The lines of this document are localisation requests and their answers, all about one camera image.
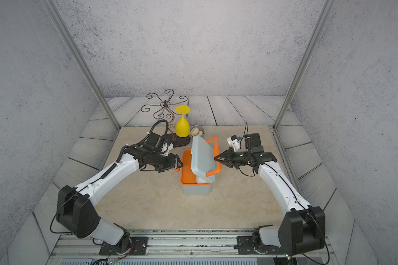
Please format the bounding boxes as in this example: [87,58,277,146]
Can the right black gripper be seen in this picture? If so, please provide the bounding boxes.
[215,147,252,170]

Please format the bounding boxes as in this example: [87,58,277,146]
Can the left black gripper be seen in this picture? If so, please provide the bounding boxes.
[151,152,186,173]

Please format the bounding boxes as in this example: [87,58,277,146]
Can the grey first aid box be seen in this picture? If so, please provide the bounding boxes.
[180,149,212,195]

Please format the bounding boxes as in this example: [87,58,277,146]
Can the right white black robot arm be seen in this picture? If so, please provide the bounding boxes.
[214,148,328,256]

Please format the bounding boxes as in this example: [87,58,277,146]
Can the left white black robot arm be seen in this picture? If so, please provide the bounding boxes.
[52,130,183,256]

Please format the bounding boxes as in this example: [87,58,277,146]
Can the beige food pieces in bowl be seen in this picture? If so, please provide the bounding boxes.
[190,127,203,137]

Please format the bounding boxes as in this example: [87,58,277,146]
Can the yellow plastic goblet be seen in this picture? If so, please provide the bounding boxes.
[176,105,190,138]

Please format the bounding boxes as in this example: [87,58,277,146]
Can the small grey bowl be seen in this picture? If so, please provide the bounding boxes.
[190,125,205,137]

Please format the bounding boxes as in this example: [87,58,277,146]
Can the dark metal scroll stand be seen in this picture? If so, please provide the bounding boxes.
[141,89,190,148]

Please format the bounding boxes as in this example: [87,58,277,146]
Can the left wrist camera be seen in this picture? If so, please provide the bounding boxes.
[142,132,174,156]

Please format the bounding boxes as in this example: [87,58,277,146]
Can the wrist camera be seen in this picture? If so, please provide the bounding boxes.
[227,133,264,153]
[142,132,174,156]

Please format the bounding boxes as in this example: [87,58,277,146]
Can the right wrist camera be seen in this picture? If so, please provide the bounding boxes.
[227,133,264,153]

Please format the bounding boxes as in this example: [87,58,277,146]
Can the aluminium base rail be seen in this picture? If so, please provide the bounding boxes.
[47,229,338,265]

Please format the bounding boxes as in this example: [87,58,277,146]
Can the right metal frame post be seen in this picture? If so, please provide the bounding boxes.
[273,0,335,130]

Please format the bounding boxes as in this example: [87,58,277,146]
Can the metal frame post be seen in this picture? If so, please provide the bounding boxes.
[273,0,335,130]
[41,0,121,131]

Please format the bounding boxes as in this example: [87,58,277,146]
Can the left metal frame post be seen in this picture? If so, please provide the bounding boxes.
[41,0,121,131]

